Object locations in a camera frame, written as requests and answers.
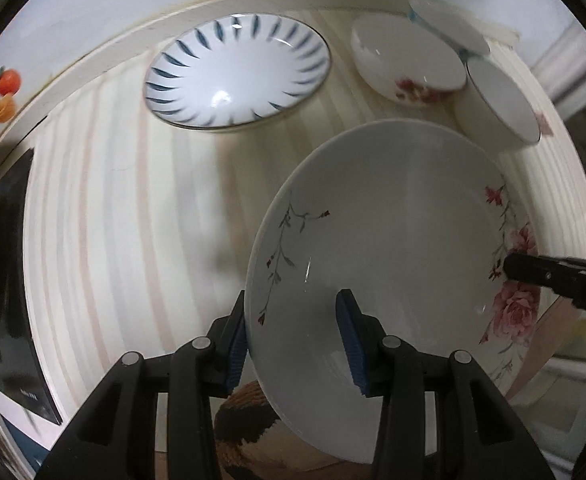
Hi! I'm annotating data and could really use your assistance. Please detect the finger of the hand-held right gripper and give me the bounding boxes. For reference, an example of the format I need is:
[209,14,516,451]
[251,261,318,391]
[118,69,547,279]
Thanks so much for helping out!
[503,253,578,302]

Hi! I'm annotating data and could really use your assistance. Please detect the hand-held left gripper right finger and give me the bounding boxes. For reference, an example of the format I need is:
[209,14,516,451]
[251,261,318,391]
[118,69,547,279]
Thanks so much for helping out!
[335,288,556,480]

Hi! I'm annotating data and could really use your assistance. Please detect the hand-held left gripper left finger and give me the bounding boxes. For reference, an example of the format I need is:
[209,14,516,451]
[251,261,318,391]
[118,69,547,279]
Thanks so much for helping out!
[33,290,248,480]

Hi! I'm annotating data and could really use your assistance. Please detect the white floral plate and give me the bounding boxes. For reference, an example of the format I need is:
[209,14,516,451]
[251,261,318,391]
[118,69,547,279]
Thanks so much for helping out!
[245,119,541,466]

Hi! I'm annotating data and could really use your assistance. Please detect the white blue-rimmed bowl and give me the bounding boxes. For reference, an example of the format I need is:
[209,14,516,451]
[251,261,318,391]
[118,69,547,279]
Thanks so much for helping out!
[408,0,491,56]
[455,57,544,148]

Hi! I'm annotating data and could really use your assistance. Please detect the white red-floral bowl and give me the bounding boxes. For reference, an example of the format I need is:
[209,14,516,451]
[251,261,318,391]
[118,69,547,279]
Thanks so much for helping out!
[350,14,468,103]

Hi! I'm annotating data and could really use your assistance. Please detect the white blue-striped plate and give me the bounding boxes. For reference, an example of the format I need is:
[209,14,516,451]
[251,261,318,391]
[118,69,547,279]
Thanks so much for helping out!
[144,12,332,133]

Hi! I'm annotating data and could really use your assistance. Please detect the striped cat-print table cloth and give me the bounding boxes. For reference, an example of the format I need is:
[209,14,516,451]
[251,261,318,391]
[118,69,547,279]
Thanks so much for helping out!
[23,7,586,466]

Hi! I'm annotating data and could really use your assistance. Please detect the black glass cooktop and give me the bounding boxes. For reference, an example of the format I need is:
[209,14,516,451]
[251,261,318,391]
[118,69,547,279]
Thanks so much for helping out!
[0,147,64,426]

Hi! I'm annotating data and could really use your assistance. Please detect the white window frame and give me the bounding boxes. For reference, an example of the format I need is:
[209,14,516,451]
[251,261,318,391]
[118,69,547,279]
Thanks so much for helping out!
[528,15,586,121]

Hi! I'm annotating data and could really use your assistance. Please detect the orange persimmon wall sticker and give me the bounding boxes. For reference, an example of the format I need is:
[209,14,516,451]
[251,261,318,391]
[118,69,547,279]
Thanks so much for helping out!
[0,66,22,97]

